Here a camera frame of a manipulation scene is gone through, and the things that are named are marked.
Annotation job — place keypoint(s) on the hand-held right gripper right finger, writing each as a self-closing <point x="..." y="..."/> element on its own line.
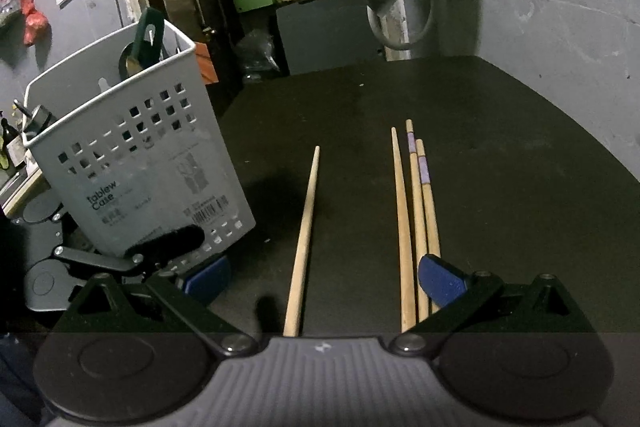
<point x="442" y="282"/>

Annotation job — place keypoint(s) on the dark plastic bag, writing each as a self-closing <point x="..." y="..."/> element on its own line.
<point x="255" y="54"/>

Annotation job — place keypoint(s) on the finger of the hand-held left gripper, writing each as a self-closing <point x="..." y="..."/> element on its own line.
<point x="100" y="259"/>

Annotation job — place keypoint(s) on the orange bag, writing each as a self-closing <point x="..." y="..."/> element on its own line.
<point x="206" y="62"/>

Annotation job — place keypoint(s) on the purple banded wooden chopstick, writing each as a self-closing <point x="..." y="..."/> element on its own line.
<point x="414" y="187"/>
<point x="429" y="207"/>

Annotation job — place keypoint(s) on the wooden counter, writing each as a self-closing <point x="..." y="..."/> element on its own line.
<point x="25" y="192"/>

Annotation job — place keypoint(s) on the green box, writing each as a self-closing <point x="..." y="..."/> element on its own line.
<point x="255" y="1"/>

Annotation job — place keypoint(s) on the row of condiment bottles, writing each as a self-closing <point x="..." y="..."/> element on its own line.
<point x="12" y="147"/>

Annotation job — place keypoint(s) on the grey perforated plastic basket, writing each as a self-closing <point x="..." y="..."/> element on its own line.
<point x="150" y="167"/>

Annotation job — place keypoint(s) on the red plastic bag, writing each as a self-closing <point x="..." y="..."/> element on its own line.
<point x="36" y="22"/>

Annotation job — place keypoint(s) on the plain wooden chopstick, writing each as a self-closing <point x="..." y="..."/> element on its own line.
<point x="305" y="232"/>
<point x="404" y="232"/>

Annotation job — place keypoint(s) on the grey cabinet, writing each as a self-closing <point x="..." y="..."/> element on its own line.
<point x="325" y="37"/>

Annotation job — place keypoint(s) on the wall rack with red packets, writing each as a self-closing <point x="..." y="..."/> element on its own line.
<point x="10" y="4"/>

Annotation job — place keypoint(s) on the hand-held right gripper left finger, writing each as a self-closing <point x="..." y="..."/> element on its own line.
<point x="210" y="279"/>

